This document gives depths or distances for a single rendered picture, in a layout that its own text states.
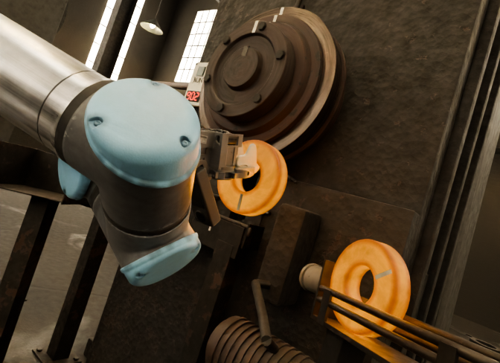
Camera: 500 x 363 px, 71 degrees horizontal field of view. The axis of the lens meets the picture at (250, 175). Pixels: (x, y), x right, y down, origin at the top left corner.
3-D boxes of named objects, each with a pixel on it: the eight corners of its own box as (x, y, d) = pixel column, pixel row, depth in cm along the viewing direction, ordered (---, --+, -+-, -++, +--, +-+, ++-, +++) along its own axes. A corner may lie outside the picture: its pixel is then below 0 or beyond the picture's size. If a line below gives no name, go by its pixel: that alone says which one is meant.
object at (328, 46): (195, 151, 121) (236, 24, 124) (315, 180, 92) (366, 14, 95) (181, 145, 116) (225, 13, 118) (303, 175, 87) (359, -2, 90)
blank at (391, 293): (348, 345, 61) (332, 342, 59) (338, 259, 70) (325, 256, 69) (422, 328, 49) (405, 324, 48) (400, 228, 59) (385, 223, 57)
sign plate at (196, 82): (185, 105, 143) (199, 64, 144) (232, 111, 127) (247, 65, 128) (181, 103, 141) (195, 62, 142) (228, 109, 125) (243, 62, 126)
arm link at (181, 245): (127, 263, 32) (79, 169, 38) (132, 306, 41) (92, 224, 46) (214, 222, 37) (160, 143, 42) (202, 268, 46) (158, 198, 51)
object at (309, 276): (320, 294, 75) (327, 266, 76) (344, 306, 67) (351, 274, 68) (295, 288, 74) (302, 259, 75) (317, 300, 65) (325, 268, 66)
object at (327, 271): (343, 324, 67) (356, 268, 68) (345, 326, 66) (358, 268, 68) (309, 317, 64) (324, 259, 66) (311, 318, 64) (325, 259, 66)
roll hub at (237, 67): (202, 117, 107) (231, 32, 109) (276, 129, 90) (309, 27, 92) (189, 110, 103) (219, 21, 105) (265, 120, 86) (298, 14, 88)
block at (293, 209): (272, 293, 95) (299, 207, 97) (297, 306, 90) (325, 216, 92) (250, 294, 87) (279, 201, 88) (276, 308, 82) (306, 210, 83)
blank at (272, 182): (235, 142, 79) (226, 137, 76) (296, 146, 70) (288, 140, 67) (218, 210, 77) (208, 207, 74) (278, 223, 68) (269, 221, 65)
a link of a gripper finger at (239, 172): (260, 169, 66) (228, 170, 59) (259, 176, 67) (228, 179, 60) (242, 164, 69) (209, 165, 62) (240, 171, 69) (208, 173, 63)
